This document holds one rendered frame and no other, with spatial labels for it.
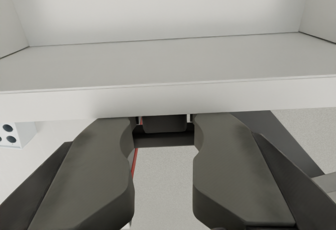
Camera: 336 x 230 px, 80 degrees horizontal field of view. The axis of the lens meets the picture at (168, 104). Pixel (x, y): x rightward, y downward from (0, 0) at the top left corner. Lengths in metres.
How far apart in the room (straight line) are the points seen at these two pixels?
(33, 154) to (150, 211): 1.57
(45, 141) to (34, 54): 0.22
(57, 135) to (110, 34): 0.22
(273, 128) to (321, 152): 1.06
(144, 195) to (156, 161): 0.37
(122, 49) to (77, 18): 0.05
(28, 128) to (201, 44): 0.27
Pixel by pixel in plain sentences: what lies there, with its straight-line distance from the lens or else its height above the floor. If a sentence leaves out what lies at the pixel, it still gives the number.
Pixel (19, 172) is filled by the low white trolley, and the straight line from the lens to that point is 0.46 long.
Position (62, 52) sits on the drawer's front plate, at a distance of 0.17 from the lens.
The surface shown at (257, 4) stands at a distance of 0.19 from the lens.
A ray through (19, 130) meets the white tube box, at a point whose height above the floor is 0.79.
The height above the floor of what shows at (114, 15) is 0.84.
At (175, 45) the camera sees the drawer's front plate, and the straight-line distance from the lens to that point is 0.16.
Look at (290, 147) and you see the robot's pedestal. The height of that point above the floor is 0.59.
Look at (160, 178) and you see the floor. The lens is 1.58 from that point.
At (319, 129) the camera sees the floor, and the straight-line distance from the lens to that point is 1.59.
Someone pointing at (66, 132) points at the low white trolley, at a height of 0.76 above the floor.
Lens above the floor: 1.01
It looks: 60 degrees down
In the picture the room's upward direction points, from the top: 179 degrees clockwise
